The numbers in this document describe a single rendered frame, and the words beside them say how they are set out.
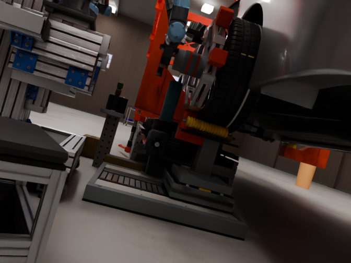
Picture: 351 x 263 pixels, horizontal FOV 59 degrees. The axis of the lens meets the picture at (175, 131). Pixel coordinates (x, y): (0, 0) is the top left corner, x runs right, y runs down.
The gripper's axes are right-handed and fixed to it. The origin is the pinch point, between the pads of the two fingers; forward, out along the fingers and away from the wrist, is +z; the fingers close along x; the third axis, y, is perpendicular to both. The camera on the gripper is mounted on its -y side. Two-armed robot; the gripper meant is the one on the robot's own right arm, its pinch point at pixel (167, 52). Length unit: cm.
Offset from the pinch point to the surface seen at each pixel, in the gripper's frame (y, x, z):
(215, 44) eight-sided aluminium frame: 9.6, -22.0, -10.1
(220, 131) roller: -32, -41, 2
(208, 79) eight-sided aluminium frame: -8.9, -23.9, -10.1
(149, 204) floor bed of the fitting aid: -77, -12, -18
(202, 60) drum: 4.6, -21.0, 10.5
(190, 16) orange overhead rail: 248, -54, 613
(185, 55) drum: 4.5, -10.6, 11.1
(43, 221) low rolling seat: -63, 18, -106
